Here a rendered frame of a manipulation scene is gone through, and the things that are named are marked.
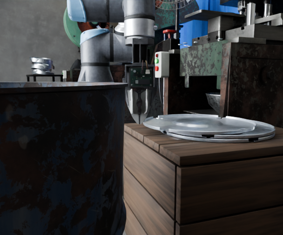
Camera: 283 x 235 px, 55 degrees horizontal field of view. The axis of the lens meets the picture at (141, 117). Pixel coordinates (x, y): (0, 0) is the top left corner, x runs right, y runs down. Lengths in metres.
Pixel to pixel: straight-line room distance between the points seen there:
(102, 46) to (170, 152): 0.67
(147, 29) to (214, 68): 0.63
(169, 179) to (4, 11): 7.49
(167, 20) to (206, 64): 1.52
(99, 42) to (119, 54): 0.09
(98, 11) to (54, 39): 7.03
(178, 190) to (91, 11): 0.50
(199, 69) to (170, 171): 0.87
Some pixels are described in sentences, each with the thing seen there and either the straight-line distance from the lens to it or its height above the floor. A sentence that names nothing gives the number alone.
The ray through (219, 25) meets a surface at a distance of 1.35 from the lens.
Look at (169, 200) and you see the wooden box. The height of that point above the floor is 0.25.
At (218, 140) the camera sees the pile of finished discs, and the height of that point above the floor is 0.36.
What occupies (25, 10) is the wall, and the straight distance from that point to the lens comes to 7.87.
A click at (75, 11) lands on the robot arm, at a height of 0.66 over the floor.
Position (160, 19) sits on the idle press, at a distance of 2.74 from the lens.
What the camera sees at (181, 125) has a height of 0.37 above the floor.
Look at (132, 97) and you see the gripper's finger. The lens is 0.68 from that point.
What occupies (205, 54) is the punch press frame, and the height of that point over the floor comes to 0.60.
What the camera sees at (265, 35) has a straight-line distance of 1.27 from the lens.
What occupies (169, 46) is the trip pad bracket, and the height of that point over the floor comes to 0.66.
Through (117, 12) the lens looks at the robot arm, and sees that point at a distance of 0.77.
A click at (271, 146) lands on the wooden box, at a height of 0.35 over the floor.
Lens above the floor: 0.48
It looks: 8 degrees down
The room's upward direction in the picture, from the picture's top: straight up
